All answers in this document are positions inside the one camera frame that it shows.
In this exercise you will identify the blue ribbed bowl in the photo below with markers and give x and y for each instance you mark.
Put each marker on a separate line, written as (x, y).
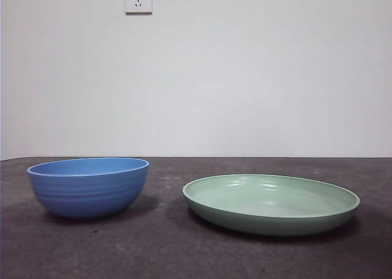
(88, 196)

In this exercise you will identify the white wall power socket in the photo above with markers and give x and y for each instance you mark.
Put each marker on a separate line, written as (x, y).
(138, 0)

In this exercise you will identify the pale green round plate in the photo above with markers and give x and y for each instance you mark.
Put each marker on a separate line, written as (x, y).
(269, 199)

